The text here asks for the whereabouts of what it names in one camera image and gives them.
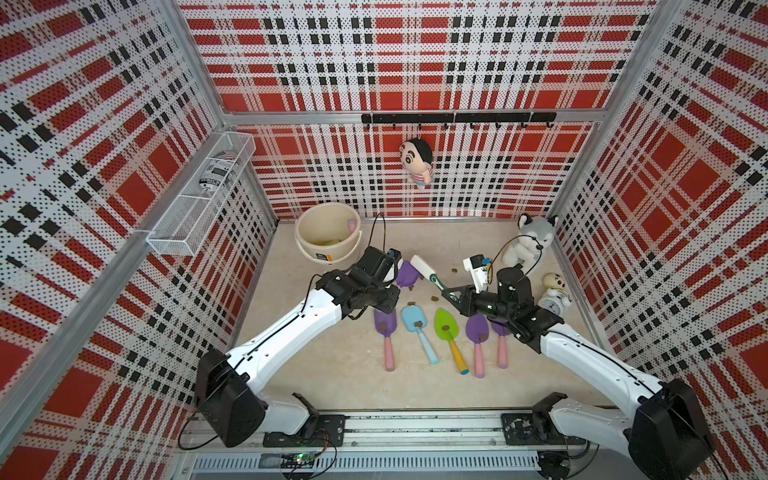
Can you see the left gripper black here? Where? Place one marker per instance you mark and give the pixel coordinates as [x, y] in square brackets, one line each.
[387, 304]

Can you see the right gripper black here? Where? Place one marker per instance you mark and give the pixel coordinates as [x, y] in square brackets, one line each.
[466, 304]

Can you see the light blue trowel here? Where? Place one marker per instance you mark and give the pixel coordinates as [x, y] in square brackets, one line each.
[415, 321]

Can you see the green white scrub brush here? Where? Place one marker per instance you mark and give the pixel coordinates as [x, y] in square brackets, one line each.
[426, 271]

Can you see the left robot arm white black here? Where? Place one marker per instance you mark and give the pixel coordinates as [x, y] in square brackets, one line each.
[230, 387]

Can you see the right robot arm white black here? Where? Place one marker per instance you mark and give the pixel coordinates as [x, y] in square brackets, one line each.
[658, 424]

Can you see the purple pointed trowel rightmost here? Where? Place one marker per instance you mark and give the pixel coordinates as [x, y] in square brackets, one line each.
[502, 356]

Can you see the cream plastic bucket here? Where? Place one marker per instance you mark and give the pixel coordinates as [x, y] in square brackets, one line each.
[324, 222]

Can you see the skull alarm clock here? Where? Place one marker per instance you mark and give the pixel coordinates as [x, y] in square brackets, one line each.
[555, 298]

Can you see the husky plush toy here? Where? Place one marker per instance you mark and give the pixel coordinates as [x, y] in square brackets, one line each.
[536, 234]

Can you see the cartoon boy plush doll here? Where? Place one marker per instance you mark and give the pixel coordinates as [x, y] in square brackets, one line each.
[417, 158]

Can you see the can on shelf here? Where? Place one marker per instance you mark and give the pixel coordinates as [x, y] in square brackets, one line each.
[216, 173]

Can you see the purple pointed trowel pink handle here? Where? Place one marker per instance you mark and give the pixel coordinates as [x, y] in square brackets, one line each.
[477, 330]

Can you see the green pointed trowel yellow handle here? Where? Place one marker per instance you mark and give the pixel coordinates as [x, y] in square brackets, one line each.
[447, 330]

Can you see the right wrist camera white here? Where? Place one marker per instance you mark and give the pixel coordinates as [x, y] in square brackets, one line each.
[477, 266]

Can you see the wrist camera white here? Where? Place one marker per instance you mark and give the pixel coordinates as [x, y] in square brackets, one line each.
[477, 266]
[397, 261]

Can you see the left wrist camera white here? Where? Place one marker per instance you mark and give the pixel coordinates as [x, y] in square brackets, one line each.
[397, 261]

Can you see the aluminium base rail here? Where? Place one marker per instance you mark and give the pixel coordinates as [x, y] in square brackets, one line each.
[405, 444]

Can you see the clear wall shelf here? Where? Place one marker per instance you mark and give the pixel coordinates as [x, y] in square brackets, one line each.
[187, 222]

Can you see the black hook rail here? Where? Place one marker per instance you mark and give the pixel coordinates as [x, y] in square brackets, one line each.
[522, 118]

